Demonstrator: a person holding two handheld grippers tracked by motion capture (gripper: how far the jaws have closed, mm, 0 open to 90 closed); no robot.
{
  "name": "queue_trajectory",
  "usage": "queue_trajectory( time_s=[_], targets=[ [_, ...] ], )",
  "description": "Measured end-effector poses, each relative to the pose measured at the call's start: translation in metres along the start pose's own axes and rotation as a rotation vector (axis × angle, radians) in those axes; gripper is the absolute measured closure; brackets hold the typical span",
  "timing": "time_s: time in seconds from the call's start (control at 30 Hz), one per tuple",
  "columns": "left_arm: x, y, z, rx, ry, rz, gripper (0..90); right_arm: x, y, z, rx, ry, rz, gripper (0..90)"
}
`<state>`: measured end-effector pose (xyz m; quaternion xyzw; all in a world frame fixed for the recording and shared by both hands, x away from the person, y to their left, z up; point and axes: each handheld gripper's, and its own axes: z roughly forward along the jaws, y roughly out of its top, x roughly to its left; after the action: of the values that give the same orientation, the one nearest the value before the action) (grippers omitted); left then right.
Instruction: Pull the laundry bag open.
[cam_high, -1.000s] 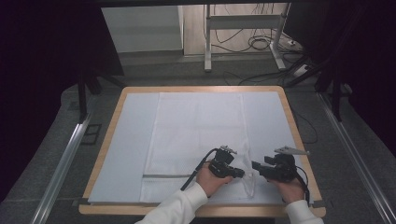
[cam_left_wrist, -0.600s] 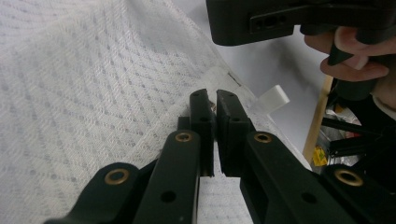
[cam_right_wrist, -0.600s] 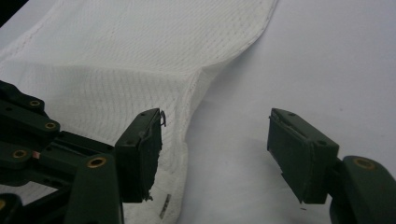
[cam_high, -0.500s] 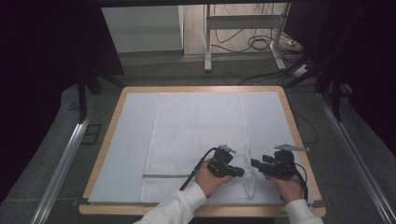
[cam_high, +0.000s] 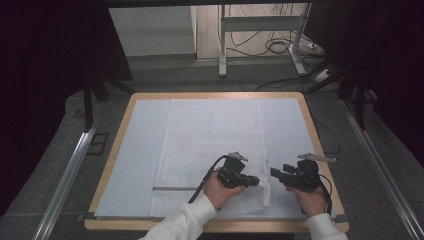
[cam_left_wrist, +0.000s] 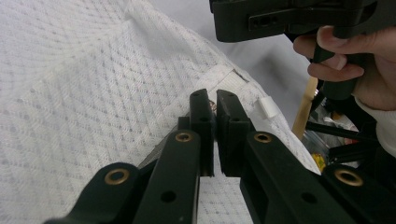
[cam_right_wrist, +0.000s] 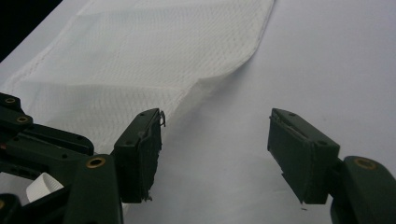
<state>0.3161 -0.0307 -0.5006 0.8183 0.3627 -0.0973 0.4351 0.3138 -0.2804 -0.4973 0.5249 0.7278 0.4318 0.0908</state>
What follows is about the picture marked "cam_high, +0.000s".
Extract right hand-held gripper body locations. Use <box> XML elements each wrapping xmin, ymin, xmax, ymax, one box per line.
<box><xmin>282</xmin><ymin>152</ymin><xmax>338</xmax><ymax>193</ymax></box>

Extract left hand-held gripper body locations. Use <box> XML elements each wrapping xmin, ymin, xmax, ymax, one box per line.
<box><xmin>217</xmin><ymin>151</ymin><xmax>250</xmax><ymax>190</ymax></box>

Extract white towel with grey stripe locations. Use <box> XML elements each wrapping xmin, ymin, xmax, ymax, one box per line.
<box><xmin>149</xmin><ymin>98</ymin><xmax>272</xmax><ymax>218</ymax></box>

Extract person's left hand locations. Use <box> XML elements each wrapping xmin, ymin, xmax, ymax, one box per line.
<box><xmin>203</xmin><ymin>168</ymin><xmax>246</xmax><ymax>211</ymax></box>

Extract person's right hand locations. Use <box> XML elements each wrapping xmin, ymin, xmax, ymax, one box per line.
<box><xmin>285</xmin><ymin>184</ymin><xmax>330</xmax><ymax>218</ymax></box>

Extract grey tape strip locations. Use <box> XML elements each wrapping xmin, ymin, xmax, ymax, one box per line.
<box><xmin>77</xmin><ymin>211</ymin><xmax>98</xmax><ymax>222</ymax></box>
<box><xmin>334</xmin><ymin>214</ymin><xmax>356</xmax><ymax>224</ymax></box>

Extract black stand legs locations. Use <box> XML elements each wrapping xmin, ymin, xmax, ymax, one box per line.
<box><xmin>82</xmin><ymin>75</ymin><xmax>135</xmax><ymax>133</ymax></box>
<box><xmin>336</xmin><ymin>66</ymin><xmax>378</xmax><ymax>132</ymax></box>

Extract white table mat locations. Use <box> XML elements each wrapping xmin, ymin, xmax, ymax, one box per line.
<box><xmin>94</xmin><ymin>98</ymin><xmax>336</xmax><ymax>222</ymax></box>

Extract white power strip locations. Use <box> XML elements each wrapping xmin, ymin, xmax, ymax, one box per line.
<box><xmin>313</xmin><ymin>68</ymin><xmax>334</xmax><ymax>83</ymax></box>

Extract wooden table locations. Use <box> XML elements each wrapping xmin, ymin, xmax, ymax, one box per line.
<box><xmin>84</xmin><ymin>91</ymin><xmax>350</xmax><ymax>234</ymax></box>

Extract black floor grid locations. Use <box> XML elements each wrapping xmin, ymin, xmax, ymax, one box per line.
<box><xmin>86</xmin><ymin>132</ymin><xmax>110</xmax><ymax>156</ymax></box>

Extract dark curtain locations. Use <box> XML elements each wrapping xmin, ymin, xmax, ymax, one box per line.
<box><xmin>303</xmin><ymin>0</ymin><xmax>424</xmax><ymax>168</ymax></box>
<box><xmin>0</xmin><ymin>0</ymin><xmax>134</xmax><ymax>216</ymax></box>

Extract white cabinet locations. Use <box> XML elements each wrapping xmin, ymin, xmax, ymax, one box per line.
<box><xmin>108</xmin><ymin>5</ymin><xmax>198</xmax><ymax>58</ymax></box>

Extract left hand-held gripper black cable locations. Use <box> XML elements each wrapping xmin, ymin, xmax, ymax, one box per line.
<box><xmin>188</xmin><ymin>154</ymin><xmax>230</xmax><ymax>205</ymax></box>

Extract hand-held gripper black cable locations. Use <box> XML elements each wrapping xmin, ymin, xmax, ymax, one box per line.
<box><xmin>318</xmin><ymin>173</ymin><xmax>334</xmax><ymax>216</ymax></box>
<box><xmin>188</xmin><ymin>154</ymin><xmax>230</xmax><ymax>205</ymax></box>

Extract right hand-held gripper black cable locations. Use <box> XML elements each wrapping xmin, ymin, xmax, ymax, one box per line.
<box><xmin>318</xmin><ymin>173</ymin><xmax>334</xmax><ymax>216</ymax></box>

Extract thin black floor cable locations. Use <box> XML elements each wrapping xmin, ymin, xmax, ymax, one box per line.
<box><xmin>313</xmin><ymin>117</ymin><xmax>342</xmax><ymax>156</ymax></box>

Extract metal floor rail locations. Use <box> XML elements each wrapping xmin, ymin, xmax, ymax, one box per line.
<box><xmin>339</xmin><ymin>99</ymin><xmax>424</xmax><ymax>240</ymax></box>
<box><xmin>32</xmin><ymin>102</ymin><xmax>103</xmax><ymax>240</ymax></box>

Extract bundle of black floor cables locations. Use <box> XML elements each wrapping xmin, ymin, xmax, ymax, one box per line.
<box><xmin>226</xmin><ymin>3</ymin><xmax>326</xmax><ymax>58</ymax></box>

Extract white metal desk frame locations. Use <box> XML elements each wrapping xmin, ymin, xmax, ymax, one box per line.
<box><xmin>218</xmin><ymin>3</ymin><xmax>313</xmax><ymax>78</ymax></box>

